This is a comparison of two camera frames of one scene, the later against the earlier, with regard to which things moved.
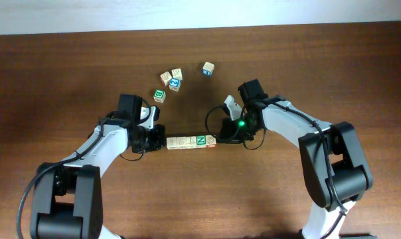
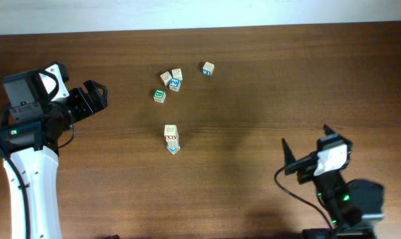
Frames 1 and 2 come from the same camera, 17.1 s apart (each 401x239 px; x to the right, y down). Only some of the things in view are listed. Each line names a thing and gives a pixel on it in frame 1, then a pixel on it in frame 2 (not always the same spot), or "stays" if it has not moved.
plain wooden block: x=191 y=142 → x=172 y=144
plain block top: x=177 y=74 stays
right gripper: x=227 y=132 → x=306 y=164
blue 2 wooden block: x=174 y=84 stays
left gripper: x=159 y=142 → x=88 y=105
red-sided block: x=210 y=142 → x=170 y=132
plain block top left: x=166 y=78 stays
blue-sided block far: x=208 y=68 stays
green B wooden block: x=159 y=95 stays
